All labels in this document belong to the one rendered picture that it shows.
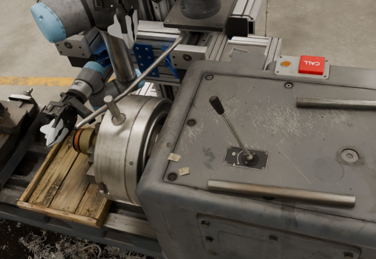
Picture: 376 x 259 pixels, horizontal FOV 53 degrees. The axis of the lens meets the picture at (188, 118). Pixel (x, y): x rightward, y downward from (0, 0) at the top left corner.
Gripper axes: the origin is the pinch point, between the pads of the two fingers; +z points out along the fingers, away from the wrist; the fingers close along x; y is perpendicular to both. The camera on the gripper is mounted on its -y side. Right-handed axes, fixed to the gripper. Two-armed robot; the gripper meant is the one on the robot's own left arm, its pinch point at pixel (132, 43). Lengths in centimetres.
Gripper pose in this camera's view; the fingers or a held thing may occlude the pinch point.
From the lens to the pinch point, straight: 96.0
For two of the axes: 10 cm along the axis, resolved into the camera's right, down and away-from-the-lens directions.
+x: -3.2, 5.0, -8.1
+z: 0.4, 8.6, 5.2
